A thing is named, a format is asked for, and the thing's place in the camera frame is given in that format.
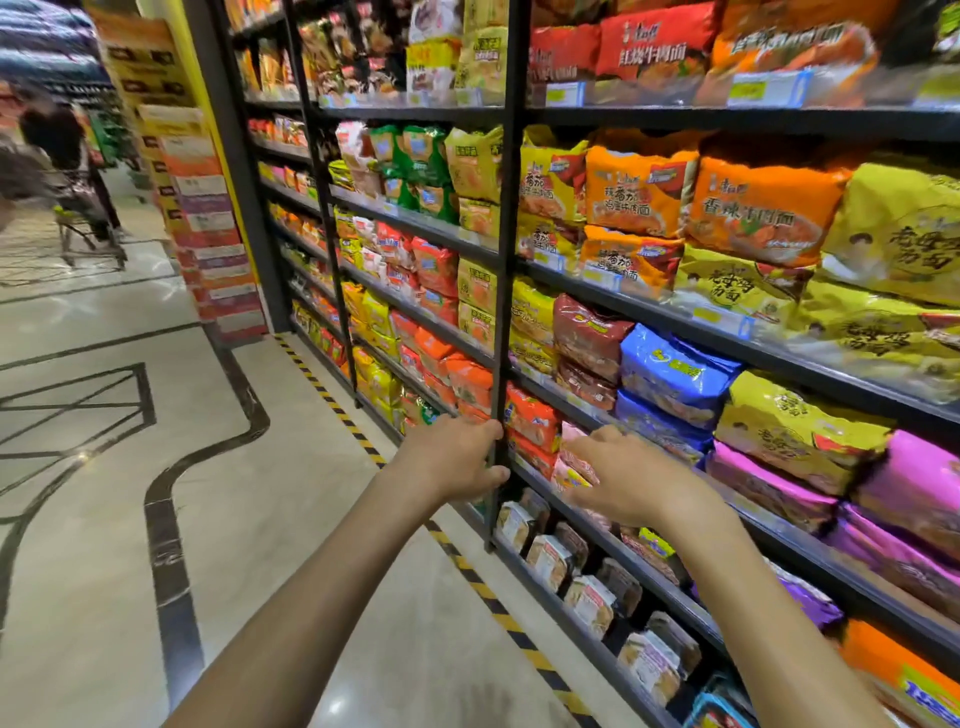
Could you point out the person's right hand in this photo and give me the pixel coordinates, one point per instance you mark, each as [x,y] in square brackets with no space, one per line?
[645,487]

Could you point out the person's left hand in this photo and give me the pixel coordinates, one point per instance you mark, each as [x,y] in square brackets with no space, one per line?
[450,461]

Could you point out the yellow noodle multipack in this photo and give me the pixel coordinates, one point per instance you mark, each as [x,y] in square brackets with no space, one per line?
[474,165]

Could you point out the noodle packets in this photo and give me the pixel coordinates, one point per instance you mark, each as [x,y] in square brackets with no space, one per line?
[765,210]

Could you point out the pink noodle multipack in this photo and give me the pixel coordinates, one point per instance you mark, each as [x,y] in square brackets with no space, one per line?
[350,142]

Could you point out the black metal store shelving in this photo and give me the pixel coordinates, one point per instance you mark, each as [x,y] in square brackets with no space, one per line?
[517,75]

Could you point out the person's left forearm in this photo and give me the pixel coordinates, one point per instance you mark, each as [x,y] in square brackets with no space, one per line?
[300,615]

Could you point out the person's right forearm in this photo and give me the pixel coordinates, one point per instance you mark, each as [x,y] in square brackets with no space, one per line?
[772,637]

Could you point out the stack of printed cartons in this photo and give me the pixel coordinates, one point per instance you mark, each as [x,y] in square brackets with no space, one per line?
[202,225]

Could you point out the metal shopping cart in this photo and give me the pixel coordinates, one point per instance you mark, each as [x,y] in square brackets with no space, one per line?
[90,232]

